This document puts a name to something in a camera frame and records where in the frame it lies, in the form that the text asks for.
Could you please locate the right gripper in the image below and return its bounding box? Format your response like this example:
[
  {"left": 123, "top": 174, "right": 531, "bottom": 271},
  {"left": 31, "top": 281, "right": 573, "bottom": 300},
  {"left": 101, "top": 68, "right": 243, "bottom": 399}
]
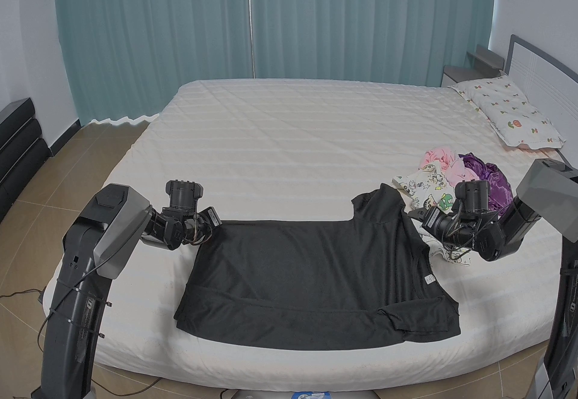
[{"left": 419, "top": 206, "right": 453, "bottom": 238}]

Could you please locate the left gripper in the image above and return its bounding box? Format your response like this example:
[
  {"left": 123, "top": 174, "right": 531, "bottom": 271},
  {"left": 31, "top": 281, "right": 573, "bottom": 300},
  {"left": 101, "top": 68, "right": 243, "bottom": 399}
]
[{"left": 197, "top": 206, "right": 223, "bottom": 244}]

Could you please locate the black T-shirt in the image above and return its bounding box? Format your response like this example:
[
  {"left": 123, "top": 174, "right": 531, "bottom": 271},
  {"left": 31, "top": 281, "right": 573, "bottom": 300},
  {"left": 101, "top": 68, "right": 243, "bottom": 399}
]
[{"left": 173, "top": 183, "right": 461, "bottom": 351}]

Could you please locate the bed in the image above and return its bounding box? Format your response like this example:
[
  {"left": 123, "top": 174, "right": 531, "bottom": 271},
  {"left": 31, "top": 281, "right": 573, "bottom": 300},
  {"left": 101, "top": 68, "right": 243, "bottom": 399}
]
[{"left": 44, "top": 34, "right": 578, "bottom": 391}]

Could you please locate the white printed pyjama top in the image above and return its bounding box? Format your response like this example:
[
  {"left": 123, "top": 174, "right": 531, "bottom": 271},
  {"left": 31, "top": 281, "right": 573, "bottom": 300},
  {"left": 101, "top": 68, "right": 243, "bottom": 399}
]
[{"left": 391, "top": 162, "right": 473, "bottom": 265}]

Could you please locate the pink garment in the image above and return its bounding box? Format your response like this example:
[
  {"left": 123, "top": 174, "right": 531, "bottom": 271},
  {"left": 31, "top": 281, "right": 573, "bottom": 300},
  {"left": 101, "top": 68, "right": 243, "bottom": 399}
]
[{"left": 420, "top": 145, "right": 466, "bottom": 184}]

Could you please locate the purple garment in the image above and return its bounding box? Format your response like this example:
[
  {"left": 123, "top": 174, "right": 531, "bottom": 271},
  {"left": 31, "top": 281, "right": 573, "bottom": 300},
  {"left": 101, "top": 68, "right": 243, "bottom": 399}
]
[{"left": 458, "top": 152, "right": 514, "bottom": 213}]

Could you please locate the white printed pillow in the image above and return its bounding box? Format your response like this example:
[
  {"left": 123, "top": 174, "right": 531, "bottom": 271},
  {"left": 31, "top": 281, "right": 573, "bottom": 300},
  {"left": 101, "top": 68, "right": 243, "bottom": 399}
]
[{"left": 452, "top": 74, "right": 566, "bottom": 149}]

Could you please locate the grey bedside table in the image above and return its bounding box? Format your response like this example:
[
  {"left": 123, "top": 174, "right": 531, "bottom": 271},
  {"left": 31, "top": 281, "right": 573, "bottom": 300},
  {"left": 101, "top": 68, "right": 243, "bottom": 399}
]
[{"left": 442, "top": 45, "right": 505, "bottom": 88}]

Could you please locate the black chest of drawers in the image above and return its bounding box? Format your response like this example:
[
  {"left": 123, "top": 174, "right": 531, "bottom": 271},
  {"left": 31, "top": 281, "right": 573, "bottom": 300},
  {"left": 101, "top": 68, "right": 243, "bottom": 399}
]
[{"left": 0, "top": 97, "right": 50, "bottom": 223}]

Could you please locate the black cable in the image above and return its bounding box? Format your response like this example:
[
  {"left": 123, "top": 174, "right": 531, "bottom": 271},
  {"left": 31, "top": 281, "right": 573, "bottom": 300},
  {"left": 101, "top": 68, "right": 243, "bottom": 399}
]
[{"left": 443, "top": 230, "right": 475, "bottom": 262}]

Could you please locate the thin dark cable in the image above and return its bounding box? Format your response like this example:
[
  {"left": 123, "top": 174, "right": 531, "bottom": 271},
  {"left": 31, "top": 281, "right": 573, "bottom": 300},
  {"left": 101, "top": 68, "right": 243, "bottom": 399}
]
[
  {"left": 0, "top": 288, "right": 47, "bottom": 304},
  {"left": 92, "top": 376, "right": 161, "bottom": 396}
]

